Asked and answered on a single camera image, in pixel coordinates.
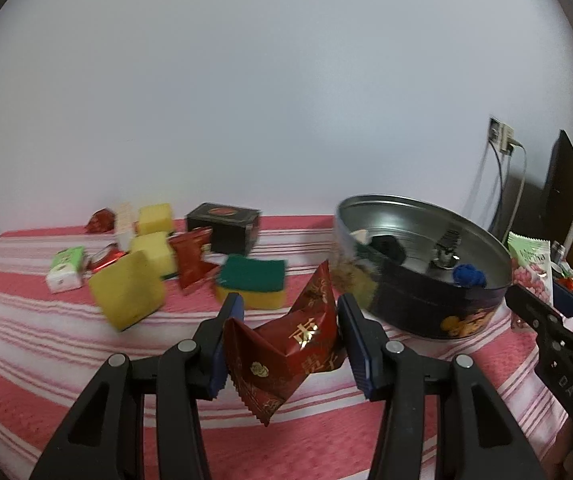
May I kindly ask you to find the black ribbed clip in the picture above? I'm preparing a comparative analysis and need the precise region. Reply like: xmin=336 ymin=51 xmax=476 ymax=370
xmin=431 ymin=230 xmax=462 ymax=271

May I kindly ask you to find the white power cable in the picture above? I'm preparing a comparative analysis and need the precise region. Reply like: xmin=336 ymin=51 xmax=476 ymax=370
xmin=509 ymin=140 xmax=527 ymax=231

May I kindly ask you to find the red foil candy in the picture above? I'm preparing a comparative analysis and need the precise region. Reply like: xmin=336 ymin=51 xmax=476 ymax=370
xmin=85 ymin=208 xmax=116 ymax=233

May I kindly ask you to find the green pink snack packet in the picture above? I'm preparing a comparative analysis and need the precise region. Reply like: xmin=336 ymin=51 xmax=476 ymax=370
xmin=507 ymin=231 xmax=552 ymax=306

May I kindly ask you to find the green white packet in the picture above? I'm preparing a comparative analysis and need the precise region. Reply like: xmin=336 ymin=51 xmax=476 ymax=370
xmin=45 ymin=246 xmax=87 ymax=295

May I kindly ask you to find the green and yellow scouring sponge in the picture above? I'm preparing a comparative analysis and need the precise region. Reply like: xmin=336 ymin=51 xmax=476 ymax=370
xmin=215 ymin=255 xmax=287 ymax=311

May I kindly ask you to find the large red packet gold print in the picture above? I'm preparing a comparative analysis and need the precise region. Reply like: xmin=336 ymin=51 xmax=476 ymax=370
xmin=223 ymin=260 xmax=346 ymax=427

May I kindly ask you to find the round blue cookie tin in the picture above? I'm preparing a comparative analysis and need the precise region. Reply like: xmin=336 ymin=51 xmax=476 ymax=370
xmin=333 ymin=194 xmax=515 ymax=342

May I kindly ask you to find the red white striped tablecloth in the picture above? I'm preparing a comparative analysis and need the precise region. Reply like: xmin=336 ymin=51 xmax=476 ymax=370
xmin=0 ymin=215 xmax=573 ymax=480

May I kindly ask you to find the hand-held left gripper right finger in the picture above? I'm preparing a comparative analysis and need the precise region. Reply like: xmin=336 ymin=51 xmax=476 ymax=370
xmin=337 ymin=292 xmax=547 ymax=480

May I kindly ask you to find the blue knobby toy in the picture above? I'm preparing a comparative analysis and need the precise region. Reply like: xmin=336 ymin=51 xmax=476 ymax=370
xmin=453 ymin=262 xmax=490 ymax=288

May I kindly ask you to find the black shiny packet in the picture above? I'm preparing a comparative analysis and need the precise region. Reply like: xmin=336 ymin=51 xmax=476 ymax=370
xmin=369 ymin=235 xmax=406 ymax=263

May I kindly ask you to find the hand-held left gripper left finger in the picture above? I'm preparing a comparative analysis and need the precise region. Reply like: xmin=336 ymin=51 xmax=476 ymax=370
xmin=29 ymin=292 xmax=246 ymax=480

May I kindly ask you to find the black box with red emblem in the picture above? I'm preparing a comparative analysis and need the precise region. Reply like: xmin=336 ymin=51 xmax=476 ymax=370
xmin=185 ymin=202 xmax=261 ymax=255

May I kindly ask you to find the red snack packet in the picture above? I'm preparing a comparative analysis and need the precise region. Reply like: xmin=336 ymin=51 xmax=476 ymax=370
xmin=169 ymin=227 xmax=220 ymax=296

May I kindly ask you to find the black monitor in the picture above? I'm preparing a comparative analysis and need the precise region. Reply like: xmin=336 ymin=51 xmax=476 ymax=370
xmin=544 ymin=130 xmax=573 ymax=256

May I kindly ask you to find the red foil sweet white label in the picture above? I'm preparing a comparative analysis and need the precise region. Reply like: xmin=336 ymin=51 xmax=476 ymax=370
xmin=86 ymin=243 xmax=127 ymax=273

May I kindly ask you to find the beige wafer block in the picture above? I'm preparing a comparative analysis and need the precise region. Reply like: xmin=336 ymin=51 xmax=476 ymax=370
xmin=114 ymin=203 xmax=137 ymax=251

